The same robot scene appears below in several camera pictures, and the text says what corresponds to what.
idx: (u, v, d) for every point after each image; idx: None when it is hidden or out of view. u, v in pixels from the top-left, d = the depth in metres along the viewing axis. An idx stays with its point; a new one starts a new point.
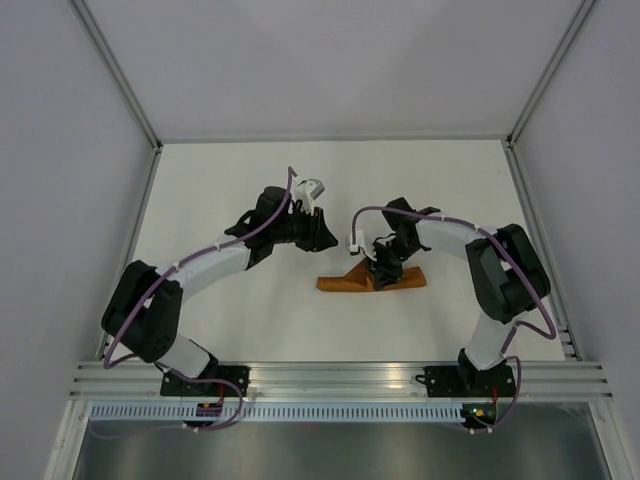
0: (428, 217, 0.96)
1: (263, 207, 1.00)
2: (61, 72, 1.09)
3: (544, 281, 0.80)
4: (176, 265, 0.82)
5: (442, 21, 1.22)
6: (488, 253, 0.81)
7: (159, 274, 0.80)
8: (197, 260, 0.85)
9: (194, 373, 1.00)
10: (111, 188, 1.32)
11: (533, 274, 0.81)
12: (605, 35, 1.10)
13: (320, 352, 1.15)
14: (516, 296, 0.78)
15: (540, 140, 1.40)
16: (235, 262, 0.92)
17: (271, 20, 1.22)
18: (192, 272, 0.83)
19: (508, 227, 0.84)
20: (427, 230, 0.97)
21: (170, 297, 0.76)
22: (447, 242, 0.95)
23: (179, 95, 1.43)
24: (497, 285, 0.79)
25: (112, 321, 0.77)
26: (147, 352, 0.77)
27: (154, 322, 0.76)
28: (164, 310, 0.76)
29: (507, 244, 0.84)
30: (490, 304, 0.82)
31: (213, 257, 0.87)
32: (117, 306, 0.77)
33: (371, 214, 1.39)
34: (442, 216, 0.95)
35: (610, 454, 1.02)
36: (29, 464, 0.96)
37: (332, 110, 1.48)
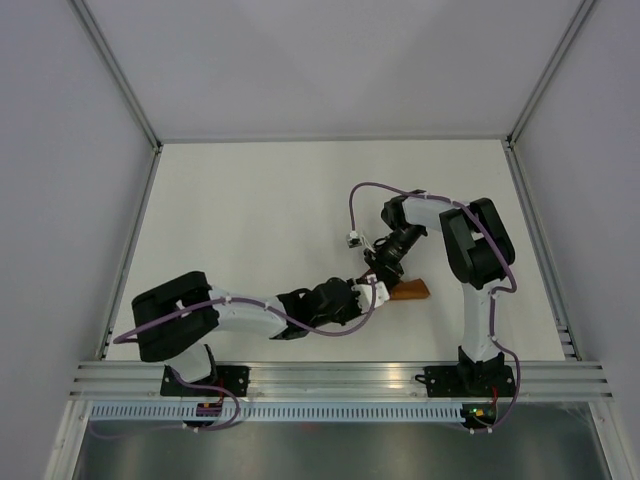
0: (416, 196, 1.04)
1: (317, 296, 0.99)
2: (61, 72, 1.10)
3: (510, 250, 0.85)
4: (227, 298, 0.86)
5: (441, 21, 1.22)
6: (459, 220, 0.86)
7: (208, 297, 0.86)
8: (243, 305, 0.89)
9: (188, 377, 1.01)
10: (111, 188, 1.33)
11: (501, 242, 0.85)
12: (605, 35, 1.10)
13: (320, 352, 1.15)
14: (482, 261, 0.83)
15: (539, 140, 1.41)
16: (267, 328, 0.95)
17: (270, 20, 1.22)
18: (233, 313, 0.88)
19: (479, 200, 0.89)
20: (411, 208, 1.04)
21: (203, 325, 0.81)
22: (427, 218, 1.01)
23: (179, 95, 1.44)
24: (465, 249, 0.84)
25: (143, 306, 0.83)
26: (147, 354, 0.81)
27: (172, 336, 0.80)
28: (191, 331, 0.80)
29: (478, 216, 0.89)
30: (459, 269, 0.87)
31: (259, 310, 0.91)
32: (158, 296, 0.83)
33: (367, 190, 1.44)
34: (426, 195, 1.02)
35: (611, 454, 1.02)
36: (29, 463, 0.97)
37: (332, 111, 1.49)
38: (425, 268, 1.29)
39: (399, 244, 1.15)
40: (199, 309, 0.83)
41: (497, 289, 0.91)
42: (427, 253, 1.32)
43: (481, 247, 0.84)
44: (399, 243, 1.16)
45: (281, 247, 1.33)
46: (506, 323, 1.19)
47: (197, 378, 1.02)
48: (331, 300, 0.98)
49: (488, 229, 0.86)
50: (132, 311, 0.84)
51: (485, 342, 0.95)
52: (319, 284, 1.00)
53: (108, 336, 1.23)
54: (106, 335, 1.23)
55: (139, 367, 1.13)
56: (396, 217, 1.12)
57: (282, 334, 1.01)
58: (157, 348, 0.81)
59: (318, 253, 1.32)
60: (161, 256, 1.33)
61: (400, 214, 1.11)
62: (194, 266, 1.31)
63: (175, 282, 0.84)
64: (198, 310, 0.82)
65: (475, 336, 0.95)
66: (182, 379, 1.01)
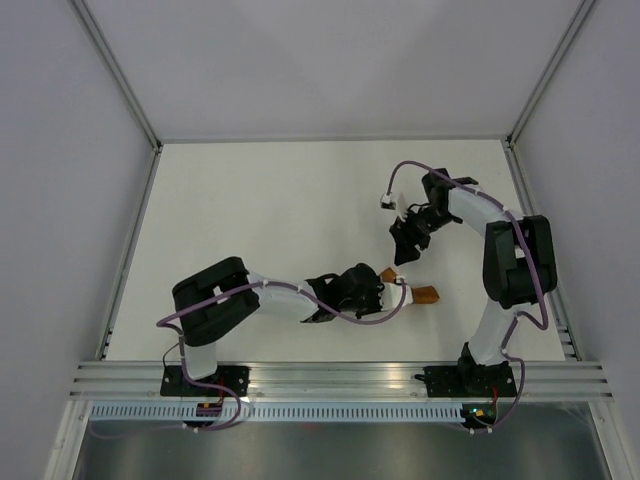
0: (464, 187, 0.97)
1: (347, 279, 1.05)
2: (60, 71, 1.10)
3: (552, 277, 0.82)
4: (264, 282, 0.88)
5: (441, 22, 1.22)
6: (505, 238, 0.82)
7: (248, 281, 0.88)
8: (280, 289, 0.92)
9: (194, 374, 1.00)
10: (111, 188, 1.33)
11: (543, 268, 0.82)
12: (606, 36, 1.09)
13: (321, 353, 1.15)
14: (518, 283, 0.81)
15: (539, 140, 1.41)
16: (299, 310, 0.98)
17: (270, 20, 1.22)
18: (271, 296, 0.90)
19: (534, 218, 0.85)
20: (459, 198, 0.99)
21: (243, 308, 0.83)
22: (472, 215, 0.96)
23: (178, 95, 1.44)
24: (504, 267, 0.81)
25: (185, 293, 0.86)
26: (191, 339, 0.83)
27: (214, 319, 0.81)
28: (232, 312, 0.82)
29: (528, 234, 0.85)
30: (491, 283, 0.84)
31: (292, 294, 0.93)
32: (198, 282, 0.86)
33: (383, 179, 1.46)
34: (477, 189, 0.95)
35: (611, 454, 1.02)
36: (29, 463, 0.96)
37: (332, 111, 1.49)
38: (425, 268, 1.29)
39: (429, 222, 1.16)
40: (239, 292, 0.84)
41: (524, 312, 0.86)
42: (428, 253, 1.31)
43: (520, 268, 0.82)
44: (430, 221, 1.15)
45: (282, 247, 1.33)
46: None
47: (201, 377, 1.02)
48: (360, 283, 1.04)
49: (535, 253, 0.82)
50: (176, 298, 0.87)
51: (493, 350, 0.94)
52: (351, 269, 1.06)
53: (108, 336, 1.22)
54: (106, 335, 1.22)
55: (139, 367, 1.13)
56: (438, 202, 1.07)
57: (311, 317, 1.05)
58: (201, 332, 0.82)
59: (318, 252, 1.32)
60: (161, 257, 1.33)
61: (444, 200, 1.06)
62: (194, 266, 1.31)
63: (215, 268, 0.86)
64: (239, 292, 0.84)
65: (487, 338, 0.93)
66: (191, 380, 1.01)
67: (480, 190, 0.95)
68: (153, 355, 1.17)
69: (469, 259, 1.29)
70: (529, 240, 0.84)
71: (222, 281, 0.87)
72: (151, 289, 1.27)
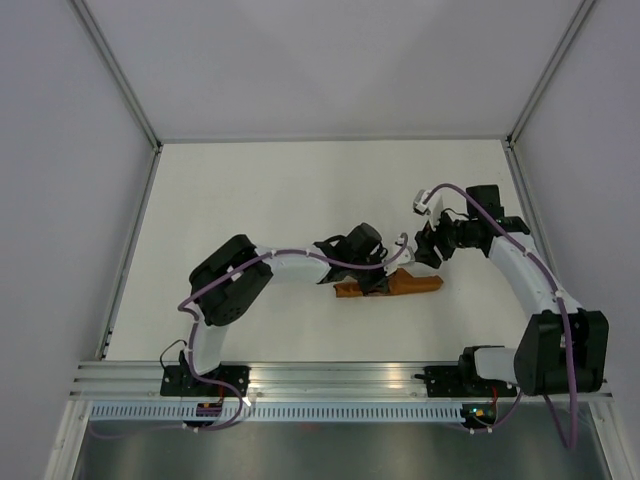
0: (511, 241, 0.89)
1: (355, 237, 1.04)
2: (61, 71, 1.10)
3: (594, 380, 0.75)
4: (273, 252, 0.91)
5: (441, 21, 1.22)
6: (551, 336, 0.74)
7: (257, 254, 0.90)
8: (290, 256, 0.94)
9: (199, 369, 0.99)
10: (111, 188, 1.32)
11: (588, 371, 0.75)
12: (606, 35, 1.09)
13: (321, 352, 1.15)
14: (554, 383, 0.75)
15: (540, 140, 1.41)
16: (314, 273, 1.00)
17: (270, 20, 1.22)
18: (283, 263, 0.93)
19: (591, 314, 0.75)
20: (503, 251, 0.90)
21: (258, 277, 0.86)
22: (512, 275, 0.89)
23: (178, 95, 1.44)
24: (542, 365, 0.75)
25: (201, 278, 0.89)
26: (216, 319, 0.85)
27: (232, 293, 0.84)
28: (248, 285, 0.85)
29: (579, 325, 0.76)
30: (523, 367, 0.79)
31: (303, 259, 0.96)
32: (211, 265, 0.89)
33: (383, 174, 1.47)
34: (526, 249, 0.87)
35: (611, 454, 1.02)
36: (29, 463, 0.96)
37: (332, 111, 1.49)
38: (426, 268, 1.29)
39: (458, 242, 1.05)
40: (251, 265, 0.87)
41: None
42: None
43: (557, 365, 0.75)
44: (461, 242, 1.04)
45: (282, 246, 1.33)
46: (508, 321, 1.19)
47: (206, 370, 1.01)
48: (369, 239, 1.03)
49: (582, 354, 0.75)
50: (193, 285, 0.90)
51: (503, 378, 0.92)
52: (358, 226, 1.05)
53: (108, 336, 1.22)
54: (106, 335, 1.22)
55: (139, 367, 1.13)
56: (481, 241, 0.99)
57: (327, 278, 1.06)
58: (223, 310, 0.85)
59: None
60: (161, 257, 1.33)
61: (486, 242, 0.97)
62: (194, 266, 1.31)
63: (224, 249, 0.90)
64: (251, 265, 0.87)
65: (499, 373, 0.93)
66: (197, 377, 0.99)
67: (529, 251, 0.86)
68: (152, 355, 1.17)
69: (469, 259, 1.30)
70: (579, 333, 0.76)
71: (233, 260, 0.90)
72: (151, 289, 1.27)
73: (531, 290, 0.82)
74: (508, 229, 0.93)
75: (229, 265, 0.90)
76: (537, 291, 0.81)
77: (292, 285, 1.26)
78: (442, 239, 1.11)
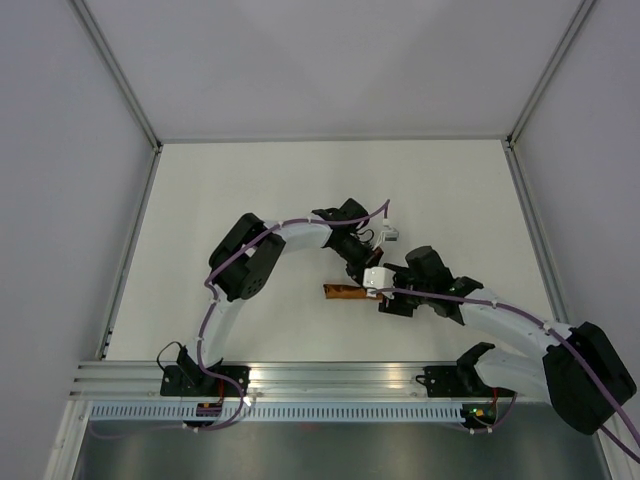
0: (476, 300, 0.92)
1: (349, 206, 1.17)
2: (61, 72, 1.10)
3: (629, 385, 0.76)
4: (280, 223, 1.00)
5: (441, 22, 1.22)
6: (565, 362, 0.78)
7: (266, 227, 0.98)
8: (295, 226, 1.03)
9: (208, 359, 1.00)
10: (111, 189, 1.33)
11: (618, 379, 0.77)
12: (607, 35, 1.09)
13: (323, 352, 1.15)
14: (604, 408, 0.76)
15: (539, 140, 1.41)
16: (316, 238, 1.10)
17: (269, 21, 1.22)
18: (290, 233, 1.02)
19: (584, 328, 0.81)
20: (475, 312, 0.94)
21: (273, 248, 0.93)
22: (496, 329, 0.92)
23: (179, 96, 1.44)
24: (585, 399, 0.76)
25: (218, 258, 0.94)
26: (241, 292, 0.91)
27: (253, 265, 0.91)
28: (265, 256, 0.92)
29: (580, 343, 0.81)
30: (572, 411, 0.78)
31: (306, 228, 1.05)
32: (226, 246, 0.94)
33: (372, 178, 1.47)
34: (494, 300, 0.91)
35: (611, 454, 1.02)
36: (29, 463, 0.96)
37: (332, 111, 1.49)
38: None
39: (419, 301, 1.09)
40: (263, 239, 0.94)
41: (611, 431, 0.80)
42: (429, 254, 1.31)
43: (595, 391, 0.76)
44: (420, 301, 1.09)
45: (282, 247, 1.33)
46: None
47: (211, 364, 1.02)
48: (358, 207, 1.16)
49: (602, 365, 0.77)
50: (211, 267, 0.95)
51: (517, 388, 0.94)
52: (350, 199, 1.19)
53: (108, 336, 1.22)
54: (106, 335, 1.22)
55: (139, 367, 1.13)
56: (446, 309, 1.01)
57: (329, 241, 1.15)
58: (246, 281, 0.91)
59: (317, 252, 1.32)
60: (161, 257, 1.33)
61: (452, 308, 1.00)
62: (194, 266, 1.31)
63: (235, 229, 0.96)
64: (264, 239, 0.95)
65: (511, 382, 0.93)
66: (205, 368, 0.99)
67: (497, 301, 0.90)
68: (152, 355, 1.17)
69: (468, 259, 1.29)
70: (587, 350, 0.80)
71: (245, 238, 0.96)
72: (151, 290, 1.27)
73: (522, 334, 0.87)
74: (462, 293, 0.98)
75: (241, 244, 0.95)
76: (530, 334, 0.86)
77: (292, 285, 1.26)
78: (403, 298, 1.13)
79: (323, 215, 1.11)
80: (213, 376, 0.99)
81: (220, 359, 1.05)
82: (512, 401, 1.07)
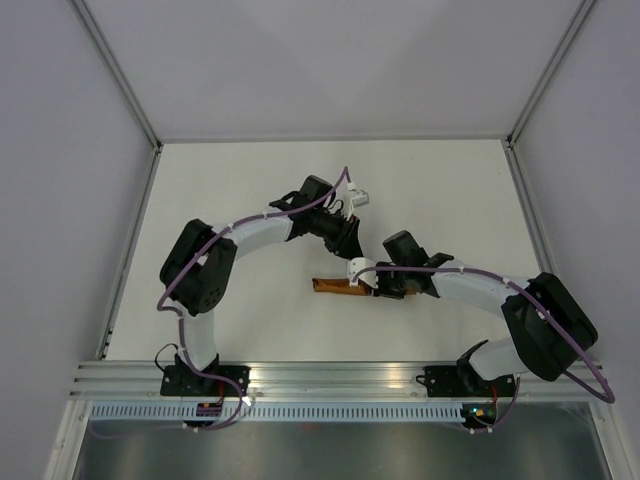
0: (443, 270, 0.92)
1: (309, 187, 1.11)
2: (60, 71, 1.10)
3: (588, 331, 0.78)
4: (230, 225, 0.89)
5: (441, 22, 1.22)
6: (528, 312, 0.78)
7: (215, 232, 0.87)
8: (248, 225, 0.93)
9: (200, 364, 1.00)
10: (111, 188, 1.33)
11: (576, 325, 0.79)
12: (607, 34, 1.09)
13: (322, 353, 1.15)
14: (564, 354, 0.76)
15: (539, 140, 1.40)
16: (277, 232, 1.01)
17: (270, 20, 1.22)
18: (244, 235, 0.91)
19: (543, 278, 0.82)
20: (445, 281, 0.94)
21: (225, 254, 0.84)
22: (468, 294, 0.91)
23: (179, 95, 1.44)
24: (543, 344, 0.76)
25: (169, 274, 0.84)
26: (198, 306, 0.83)
27: (208, 277, 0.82)
28: (218, 263, 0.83)
29: (540, 294, 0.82)
30: (531, 359, 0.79)
31: (262, 223, 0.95)
32: (175, 259, 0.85)
33: (372, 178, 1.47)
34: (460, 266, 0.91)
35: (611, 453, 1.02)
36: (29, 463, 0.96)
37: (332, 111, 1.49)
38: None
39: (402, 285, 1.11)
40: (214, 245, 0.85)
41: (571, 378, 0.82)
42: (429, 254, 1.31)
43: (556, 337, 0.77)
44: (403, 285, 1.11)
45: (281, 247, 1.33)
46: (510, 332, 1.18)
47: (207, 365, 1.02)
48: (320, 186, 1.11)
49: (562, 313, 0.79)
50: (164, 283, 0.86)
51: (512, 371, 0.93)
52: (309, 178, 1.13)
53: (108, 336, 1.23)
54: (106, 335, 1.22)
55: (139, 367, 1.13)
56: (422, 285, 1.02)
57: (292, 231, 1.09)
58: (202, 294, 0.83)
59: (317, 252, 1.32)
60: (160, 257, 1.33)
61: (428, 282, 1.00)
62: None
63: (182, 240, 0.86)
64: (214, 245, 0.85)
65: (492, 361, 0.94)
66: (198, 371, 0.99)
67: (464, 267, 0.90)
68: (152, 355, 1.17)
69: (469, 259, 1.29)
70: (546, 299, 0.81)
71: (196, 247, 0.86)
72: (152, 290, 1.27)
73: (487, 292, 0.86)
74: (434, 265, 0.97)
75: (193, 253, 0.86)
76: (492, 289, 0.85)
77: (292, 285, 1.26)
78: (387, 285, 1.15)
79: (282, 207, 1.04)
80: (213, 377, 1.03)
81: (213, 361, 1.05)
82: (512, 402, 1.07)
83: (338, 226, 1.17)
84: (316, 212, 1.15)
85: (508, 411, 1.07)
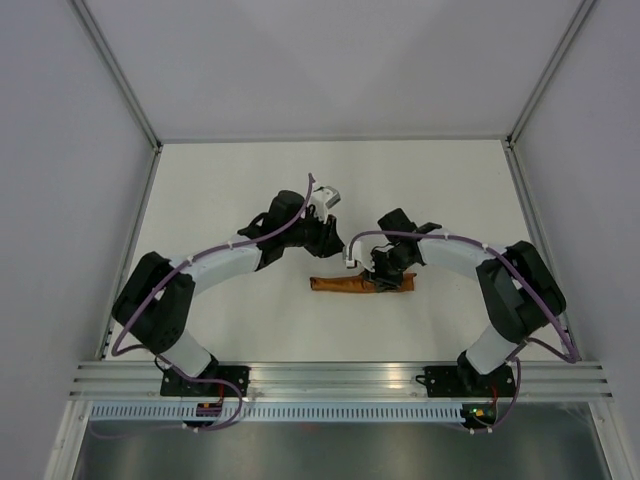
0: (430, 235, 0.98)
1: (276, 209, 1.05)
2: (60, 70, 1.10)
3: (557, 299, 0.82)
4: (190, 260, 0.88)
5: (441, 22, 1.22)
6: (500, 275, 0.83)
7: (173, 267, 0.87)
8: (209, 257, 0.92)
9: (194, 372, 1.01)
10: (111, 188, 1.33)
11: (546, 291, 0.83)
12: (607, 35, 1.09)
13: (323, 353, 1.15)
14: (530, 316, 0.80)
15: (539, 140, 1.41)
16: (244, 262, 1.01)
17: (270, 20, 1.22)
18: (205, 268, 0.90)
19: (518, 245, 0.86)
20: (431, 247, 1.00)
21: (181, 292, 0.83)
22: (451, 260, 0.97)
23: (179, 95, 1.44)
24: (510, 305, 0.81)
25: (123, 310, 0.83)
26: (154, 344, 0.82)
27: (163, 316, 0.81)
28: (175, 302, 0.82)
29: (516, 262, 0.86)
30: (501, 321, 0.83)
31: (225, 254, 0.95)
32: (129, 295, 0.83)
33: (372, 178, 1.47)
34: (445, 233, 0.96)
35: (611, 453, 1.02)
36: (29, 463, 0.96)
37: (332, 111, 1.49)
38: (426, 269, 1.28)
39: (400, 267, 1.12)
40: (170, 282, 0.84)
41: None
42: None
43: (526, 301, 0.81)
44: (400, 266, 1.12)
45: None
46: None
47: (202, 371, 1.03)
48: (289, 205, 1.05)
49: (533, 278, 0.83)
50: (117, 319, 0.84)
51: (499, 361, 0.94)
52: (277, 197, 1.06)
53: (108, 336, 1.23)
54: (106, 335, 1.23)
55: (139, 367, 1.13)
56: (411, 253, 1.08)
57: (264, 259, 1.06)
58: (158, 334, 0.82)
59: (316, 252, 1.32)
60: None
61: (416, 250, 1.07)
62: None
63: (135, 275, 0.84)
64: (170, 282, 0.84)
65: (488, 353, 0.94)
66: (192, 378, 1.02)
67: (449, 233, 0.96)
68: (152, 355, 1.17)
69: None
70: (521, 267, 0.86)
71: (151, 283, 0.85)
72: None
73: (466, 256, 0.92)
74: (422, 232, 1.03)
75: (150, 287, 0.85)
76: (471, 254, 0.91)
77: (292, 285, 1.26)
78: (384, 269, 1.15)
79: (251, 235, 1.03)
80: (210, 381, 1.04)
81: (210, 363, 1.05)
82: (511, 400, 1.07)
83: (318, 231, 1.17)
84: (288, 232, 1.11)
85: (508, 411, 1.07)
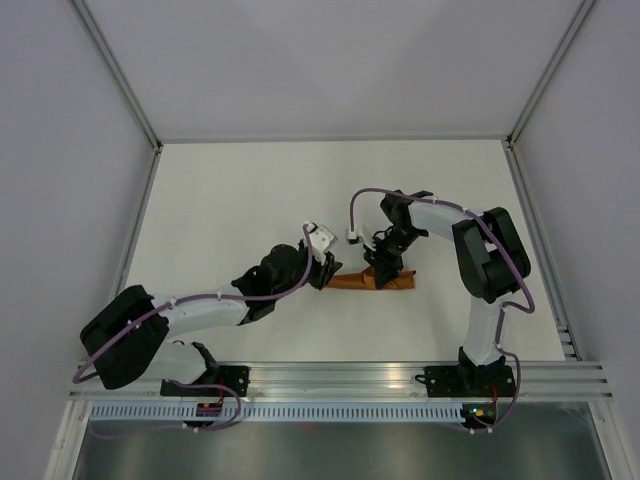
0: (420, 200, 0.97)
1: (267, 267, 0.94)
2: (60, 70, 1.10)
3: (525, 262, 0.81)
4: (171, 302, 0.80)
5: (441, 22, 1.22)
6: (473, 232, 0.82)
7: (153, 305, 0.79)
8: (193, 302, 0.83)
9: (188, 379, 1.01)
10: (111, 188, 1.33)
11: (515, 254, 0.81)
12: (607, 34, 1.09)
13: (323, 354, 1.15)
14: (496, 275, 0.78)
15: (539, 140, 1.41)
16: (229, 314, 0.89)
17: (270, 20, 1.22)
18: (185, 313, 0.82)
19: (494, 210, 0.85)
20: (417, 212, 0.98)
21: (151, 336, 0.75)
22: (437, 225, 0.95)
23: (179, 95, 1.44)
24: (478, 260, 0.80)
25: (93, 335, 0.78)
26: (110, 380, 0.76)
27: (124, 358, 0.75)
28: (141, 345, 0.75)
29: (492, 226, 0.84)
30: (473, 282, 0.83)
31: (211, 302, 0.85)
32: (101, 323, 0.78)
33: (372, 178, 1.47)
34: (434, 199, 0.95)
35: (611, 453, 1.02)
36: (29, 463, 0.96)
37: (332, 111, 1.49)
38: (426, 268, 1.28)
39: (399, 243, 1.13)
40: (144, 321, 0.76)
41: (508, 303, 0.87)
42: (428, 253, 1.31)
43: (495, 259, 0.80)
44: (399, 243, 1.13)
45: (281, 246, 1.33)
46: (510, 331, 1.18)
47: (198, 377, 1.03)
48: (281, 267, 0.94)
49: (503, 241, 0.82)
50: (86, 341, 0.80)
51: (488, 349, 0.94)
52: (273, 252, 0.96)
53: None
54: None
55: None
56: (401, 219, 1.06)
57: (248, 316, 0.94)
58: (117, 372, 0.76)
59: None
60: (160, 257, 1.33)
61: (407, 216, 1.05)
62: (193, 265, 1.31)
63: (115, 302, 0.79)
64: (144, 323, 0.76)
65: (478, 338, 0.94)
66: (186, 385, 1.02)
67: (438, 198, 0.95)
68: None
69: None
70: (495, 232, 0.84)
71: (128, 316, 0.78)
72: (152, 290, 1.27)
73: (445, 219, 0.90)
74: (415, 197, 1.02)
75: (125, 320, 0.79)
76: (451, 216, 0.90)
77: None
78: (384, 248, 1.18)
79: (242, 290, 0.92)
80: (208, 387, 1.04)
81: (208, 369, 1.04)
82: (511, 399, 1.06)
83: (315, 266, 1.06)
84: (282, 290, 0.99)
85: (508, 410, 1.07)
